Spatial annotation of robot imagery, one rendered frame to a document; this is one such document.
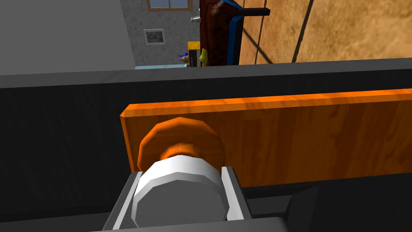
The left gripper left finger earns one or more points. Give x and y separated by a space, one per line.
124 206

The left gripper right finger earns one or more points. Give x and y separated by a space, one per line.
236 203

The orange and white round knob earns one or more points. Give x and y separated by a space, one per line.
180 187

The orange wooden cupboard door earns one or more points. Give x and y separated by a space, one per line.
289 138

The dark grey cupboard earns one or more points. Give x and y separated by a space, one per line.
48 129

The yellow and black shelf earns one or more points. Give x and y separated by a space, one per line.
193 53

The wooden framed window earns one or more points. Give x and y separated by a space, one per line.
169 4

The white framed wall picture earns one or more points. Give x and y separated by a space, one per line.
154 36

